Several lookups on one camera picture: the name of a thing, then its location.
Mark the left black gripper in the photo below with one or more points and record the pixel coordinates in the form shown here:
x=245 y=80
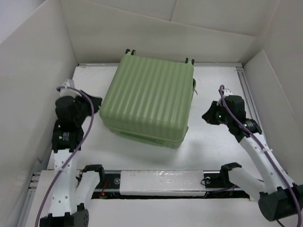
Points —
x=95 y=100

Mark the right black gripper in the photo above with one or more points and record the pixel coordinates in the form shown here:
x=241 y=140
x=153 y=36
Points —
x=208 y=116

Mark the green hard-shell suitcase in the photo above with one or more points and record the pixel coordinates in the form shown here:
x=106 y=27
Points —
x=149 y=100

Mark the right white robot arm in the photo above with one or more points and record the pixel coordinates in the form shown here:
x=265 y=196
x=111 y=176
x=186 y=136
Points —
x=277 y=194

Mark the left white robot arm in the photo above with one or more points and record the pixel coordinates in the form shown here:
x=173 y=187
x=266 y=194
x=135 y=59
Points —
x=65 y=203

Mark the white foam block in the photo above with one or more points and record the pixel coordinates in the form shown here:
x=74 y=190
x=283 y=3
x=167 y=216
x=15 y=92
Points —
x=162 y=183

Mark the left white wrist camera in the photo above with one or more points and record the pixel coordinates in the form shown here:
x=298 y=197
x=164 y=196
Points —
x=67 y=89

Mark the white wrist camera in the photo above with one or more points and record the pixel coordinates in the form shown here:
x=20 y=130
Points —
x=67 y=89
x=223 y=94

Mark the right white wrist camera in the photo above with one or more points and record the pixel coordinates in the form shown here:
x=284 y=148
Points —
x=223 y=94

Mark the metal base rail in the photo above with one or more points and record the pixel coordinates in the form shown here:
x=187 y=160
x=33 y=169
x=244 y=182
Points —
x=108 y=188

